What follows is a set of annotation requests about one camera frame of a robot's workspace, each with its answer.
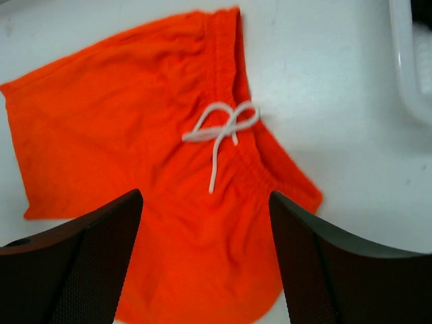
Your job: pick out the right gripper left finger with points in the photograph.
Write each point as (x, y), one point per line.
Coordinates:
(74, 272)

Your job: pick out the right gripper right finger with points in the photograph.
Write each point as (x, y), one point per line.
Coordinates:
(332, 276)

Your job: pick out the orange shorts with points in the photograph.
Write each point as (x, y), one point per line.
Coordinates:
(165, 108)

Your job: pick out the white plastic basket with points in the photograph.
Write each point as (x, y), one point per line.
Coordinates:
(412, 49)

